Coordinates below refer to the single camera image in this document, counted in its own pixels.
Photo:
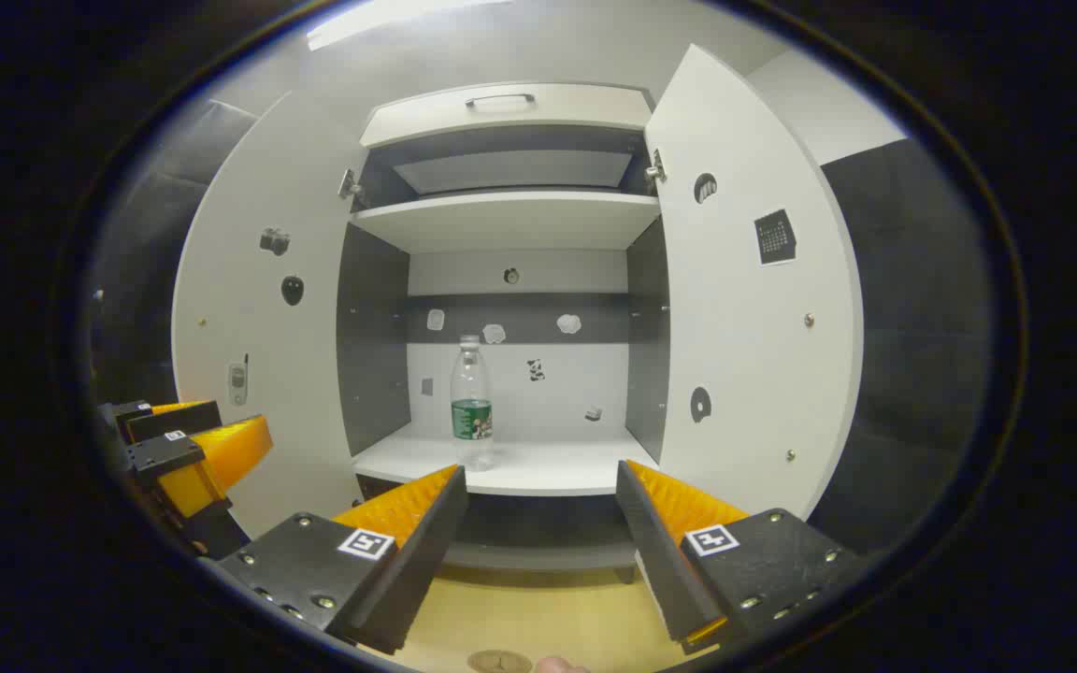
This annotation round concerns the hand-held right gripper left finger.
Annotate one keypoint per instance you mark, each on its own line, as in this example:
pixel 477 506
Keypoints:
pixel 417 561

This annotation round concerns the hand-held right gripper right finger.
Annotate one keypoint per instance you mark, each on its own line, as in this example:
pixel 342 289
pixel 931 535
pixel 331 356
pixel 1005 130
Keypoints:
pixel 655 561

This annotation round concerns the clear plastic bottle green label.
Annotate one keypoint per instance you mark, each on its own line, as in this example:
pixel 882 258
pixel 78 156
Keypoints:
pixel 471 393

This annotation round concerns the white cabinet shelf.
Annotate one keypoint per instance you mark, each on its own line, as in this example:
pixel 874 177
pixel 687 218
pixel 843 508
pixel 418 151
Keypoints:
pixel 557 463
pixel 501 224

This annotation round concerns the white door with camera sticker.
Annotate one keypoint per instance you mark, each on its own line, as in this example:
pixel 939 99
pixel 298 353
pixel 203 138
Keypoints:
pixel 258 355

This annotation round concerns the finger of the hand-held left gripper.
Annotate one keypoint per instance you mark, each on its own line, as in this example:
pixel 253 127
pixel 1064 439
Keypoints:
pixel 221 458
pixel 174 422

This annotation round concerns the round brown coaster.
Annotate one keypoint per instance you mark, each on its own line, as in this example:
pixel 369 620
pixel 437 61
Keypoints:
pixel 499 663

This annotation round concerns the white door with headphone sticker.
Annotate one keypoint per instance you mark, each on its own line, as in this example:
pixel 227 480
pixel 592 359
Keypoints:
pixel 744 327

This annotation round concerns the white grey cabinet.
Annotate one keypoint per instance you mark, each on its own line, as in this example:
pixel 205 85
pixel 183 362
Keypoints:
pixel 576 374

